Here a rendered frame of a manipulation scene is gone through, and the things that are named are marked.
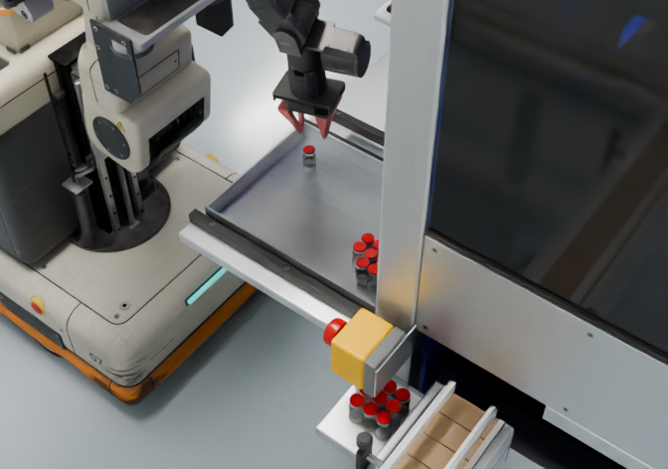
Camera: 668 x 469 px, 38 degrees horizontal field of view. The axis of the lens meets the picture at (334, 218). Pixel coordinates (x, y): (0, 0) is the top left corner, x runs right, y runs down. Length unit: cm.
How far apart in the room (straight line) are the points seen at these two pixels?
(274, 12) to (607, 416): 69
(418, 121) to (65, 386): 166
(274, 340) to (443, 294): 136
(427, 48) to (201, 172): 163
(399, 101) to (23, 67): 120
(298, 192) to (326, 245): 13
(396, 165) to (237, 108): 208
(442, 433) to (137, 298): 115
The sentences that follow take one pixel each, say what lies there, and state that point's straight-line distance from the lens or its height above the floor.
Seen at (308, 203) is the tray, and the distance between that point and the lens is 163.
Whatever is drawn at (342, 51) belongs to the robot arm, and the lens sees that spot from 143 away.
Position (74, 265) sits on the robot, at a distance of 240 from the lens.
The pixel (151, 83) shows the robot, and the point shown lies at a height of 83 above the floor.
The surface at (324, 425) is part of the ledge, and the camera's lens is 137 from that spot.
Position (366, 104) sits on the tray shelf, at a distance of 181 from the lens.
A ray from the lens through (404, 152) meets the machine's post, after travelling 108.
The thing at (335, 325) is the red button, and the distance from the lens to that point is 130.
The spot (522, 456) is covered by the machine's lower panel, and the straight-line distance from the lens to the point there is 138.
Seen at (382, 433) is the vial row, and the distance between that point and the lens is 134.
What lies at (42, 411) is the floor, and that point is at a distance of 252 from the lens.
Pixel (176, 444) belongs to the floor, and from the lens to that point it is 240.
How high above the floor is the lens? 206
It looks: 48 degrees down
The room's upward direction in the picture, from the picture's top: straight up
